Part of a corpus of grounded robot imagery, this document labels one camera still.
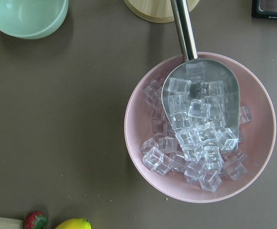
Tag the pink bowl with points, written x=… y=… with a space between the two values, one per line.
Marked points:
x=259 y=134

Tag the wooden glass stand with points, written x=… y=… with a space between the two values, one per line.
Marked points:
x=160 y=11

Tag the clear ice cubes pile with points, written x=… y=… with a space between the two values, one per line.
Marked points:
x=204 y=165

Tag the mint green bowl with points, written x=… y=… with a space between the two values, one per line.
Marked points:
x=32 y=19

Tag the metal ice scoop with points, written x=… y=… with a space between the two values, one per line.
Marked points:
x=201 y=96

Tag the yellow lemon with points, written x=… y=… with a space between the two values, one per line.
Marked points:
x=75 y=223

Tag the wooden cutting board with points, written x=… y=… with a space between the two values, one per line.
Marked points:
x=7 y=223

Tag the black framed tray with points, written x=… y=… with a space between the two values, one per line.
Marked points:
x=264 y=9

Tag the red strawberry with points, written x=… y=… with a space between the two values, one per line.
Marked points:
x=35 y=220

